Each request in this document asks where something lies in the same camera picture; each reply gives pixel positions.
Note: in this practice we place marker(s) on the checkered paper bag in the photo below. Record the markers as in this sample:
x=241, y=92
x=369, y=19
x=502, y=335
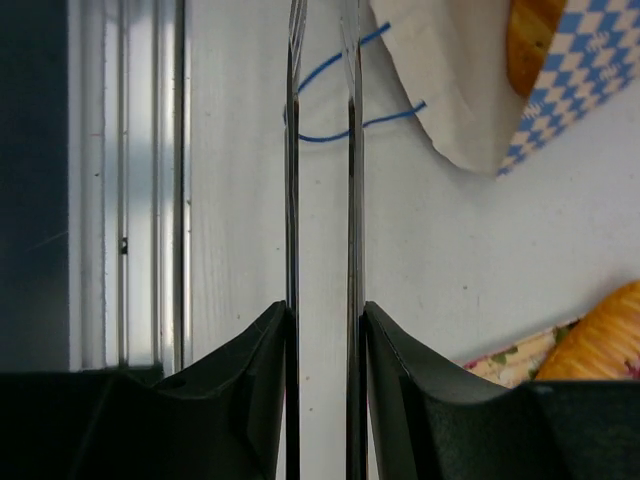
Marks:
x=450, y=58

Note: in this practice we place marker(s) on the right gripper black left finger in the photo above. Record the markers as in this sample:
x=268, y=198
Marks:
x=220, y=418

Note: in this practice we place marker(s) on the long ridged orange bread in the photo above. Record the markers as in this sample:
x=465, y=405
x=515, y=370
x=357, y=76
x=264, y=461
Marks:
x=604, y=345

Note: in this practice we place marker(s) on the aluminium rail frame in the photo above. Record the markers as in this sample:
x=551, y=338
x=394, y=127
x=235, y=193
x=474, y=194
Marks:
x=129, y=184

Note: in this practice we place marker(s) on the floral tray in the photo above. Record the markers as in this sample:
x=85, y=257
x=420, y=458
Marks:
x=521, y=361

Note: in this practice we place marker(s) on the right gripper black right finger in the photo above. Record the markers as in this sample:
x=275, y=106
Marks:
x=432, y=419

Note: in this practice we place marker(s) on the metal tongs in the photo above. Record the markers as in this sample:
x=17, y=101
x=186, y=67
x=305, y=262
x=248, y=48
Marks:
x=356, y=375

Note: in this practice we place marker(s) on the scored orange bread loaf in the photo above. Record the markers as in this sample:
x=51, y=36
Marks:
x=530, y=29

